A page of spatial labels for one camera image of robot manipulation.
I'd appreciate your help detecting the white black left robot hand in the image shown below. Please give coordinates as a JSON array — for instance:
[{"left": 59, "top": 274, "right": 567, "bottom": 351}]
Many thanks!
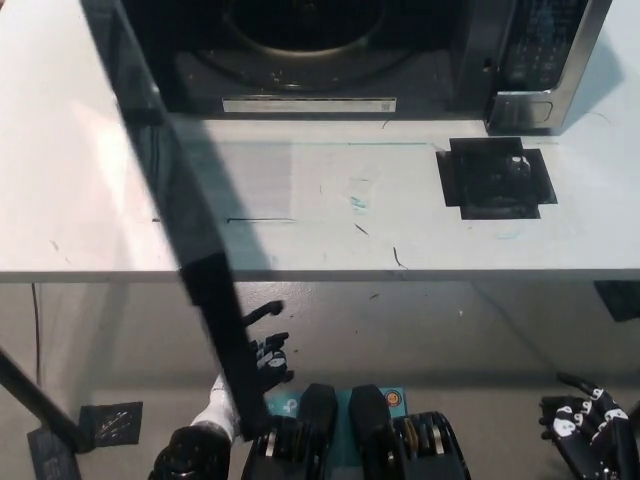
[{"left": 192, "top": 299, "right": 296, "bottom": 444}]

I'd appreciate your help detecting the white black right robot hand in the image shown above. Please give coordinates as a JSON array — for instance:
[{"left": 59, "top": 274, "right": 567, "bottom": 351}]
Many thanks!
[{"left": 537, "top": 371, "right": 632, "bottom": 454}]

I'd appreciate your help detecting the silver microwave label sticker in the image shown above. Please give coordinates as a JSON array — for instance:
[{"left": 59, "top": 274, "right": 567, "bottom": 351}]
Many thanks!
[{"left": 221, "top": 96, "right": 399, "bottom": 116}]

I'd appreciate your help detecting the round glass microwave turntable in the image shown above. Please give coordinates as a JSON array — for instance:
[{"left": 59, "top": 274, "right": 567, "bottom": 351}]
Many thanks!
[{"left": 225, "top": 0, "right": 404, "bottom": 57}]

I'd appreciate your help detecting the black floor mat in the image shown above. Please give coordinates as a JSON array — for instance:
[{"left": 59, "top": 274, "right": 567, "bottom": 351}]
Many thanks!
[{"left": 593, "top": 280, "right": 640, "bottom": 323}]

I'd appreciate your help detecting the black floor tape square scribbled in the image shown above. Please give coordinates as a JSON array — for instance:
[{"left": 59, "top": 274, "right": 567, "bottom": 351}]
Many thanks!
[{"left": 78, "top": 400, "right": 145, "bottom": 448}]

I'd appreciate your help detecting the black slanted metal pole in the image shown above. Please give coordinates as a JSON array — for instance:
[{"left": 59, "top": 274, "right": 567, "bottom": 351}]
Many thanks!
[{"left": 0, "top": 344, "right": 95, "bottom": 454}]

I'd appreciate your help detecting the black floor tape patch plain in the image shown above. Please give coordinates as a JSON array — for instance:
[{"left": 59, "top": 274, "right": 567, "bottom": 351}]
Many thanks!
[{"left": 27, "top": 427, "right": 82, "bottom": 480}]

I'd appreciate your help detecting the black taped square table patch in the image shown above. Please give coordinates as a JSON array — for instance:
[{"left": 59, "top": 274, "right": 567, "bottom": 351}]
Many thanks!
[{"left": 434, "top": 137, "right": 559, "bottom": 222}]

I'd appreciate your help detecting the thin black hanging cable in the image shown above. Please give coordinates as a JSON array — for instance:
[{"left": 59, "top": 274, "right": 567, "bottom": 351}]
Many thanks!
[{"left": 30, "top": 282, "right": 43, "bottom": 387}]

